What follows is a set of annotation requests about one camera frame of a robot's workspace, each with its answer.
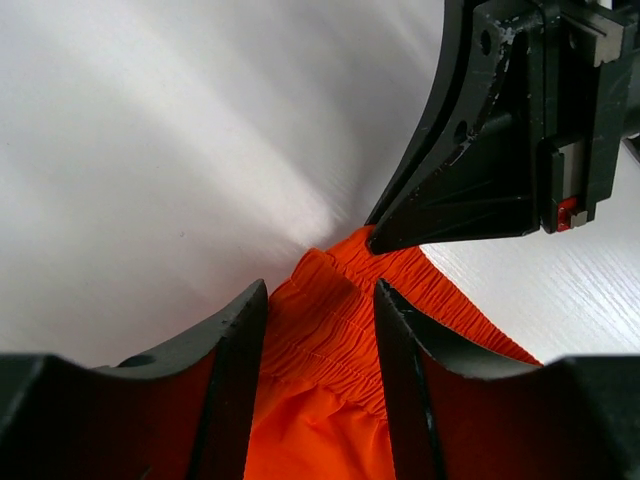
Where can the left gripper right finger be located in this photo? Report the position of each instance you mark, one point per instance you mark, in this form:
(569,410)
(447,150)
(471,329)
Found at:
(457,410)

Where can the orange shorts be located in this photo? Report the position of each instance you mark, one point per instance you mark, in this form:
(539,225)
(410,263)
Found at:
(319,410)

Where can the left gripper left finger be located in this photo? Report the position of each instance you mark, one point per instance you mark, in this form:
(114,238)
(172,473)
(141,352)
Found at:
(180,410)

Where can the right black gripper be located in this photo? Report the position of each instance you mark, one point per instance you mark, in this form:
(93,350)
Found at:
(468,171)

